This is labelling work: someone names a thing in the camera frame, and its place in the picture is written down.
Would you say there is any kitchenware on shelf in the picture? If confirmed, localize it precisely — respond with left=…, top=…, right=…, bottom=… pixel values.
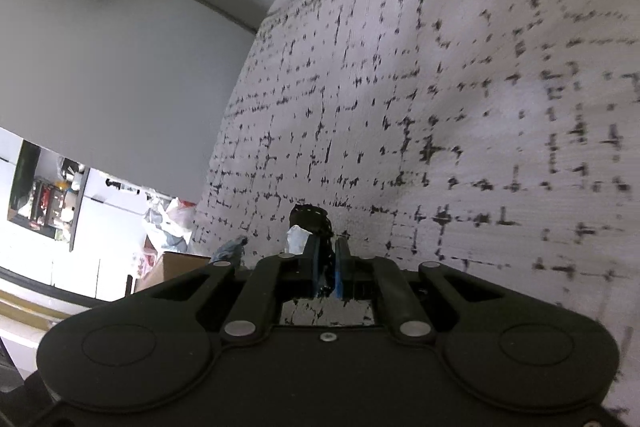
left=7, top=142, right=91, bottom=253

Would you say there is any grey printed blanket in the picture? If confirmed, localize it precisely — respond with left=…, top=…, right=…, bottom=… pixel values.
left=192, top=0, right=640, bottom=427

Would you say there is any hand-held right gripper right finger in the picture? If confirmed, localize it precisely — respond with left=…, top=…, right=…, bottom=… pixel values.
left=334, top=237, right=556, bottom=343

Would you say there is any white pink plastic bag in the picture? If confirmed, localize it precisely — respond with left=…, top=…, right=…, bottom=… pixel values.
left=142, top=197, right=196, bottom=253

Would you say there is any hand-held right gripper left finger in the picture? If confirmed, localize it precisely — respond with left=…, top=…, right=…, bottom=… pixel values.
left=132, top=234, right=321, bottom=338

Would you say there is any grey cloth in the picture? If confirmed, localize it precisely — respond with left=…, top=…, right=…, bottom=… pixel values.
left=212, top=236, right=249, bottom=264

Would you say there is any clear plastic bag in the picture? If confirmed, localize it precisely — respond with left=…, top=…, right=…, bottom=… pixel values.
left=285, top=225, right=315, bottom=255

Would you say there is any white cabinet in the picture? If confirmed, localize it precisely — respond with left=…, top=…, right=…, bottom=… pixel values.
left=0, top=127, right=151, bottom=303

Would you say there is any brown cardboard box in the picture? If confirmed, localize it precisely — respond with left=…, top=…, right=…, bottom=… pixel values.
left=131, top=251, right=213, bottom=294

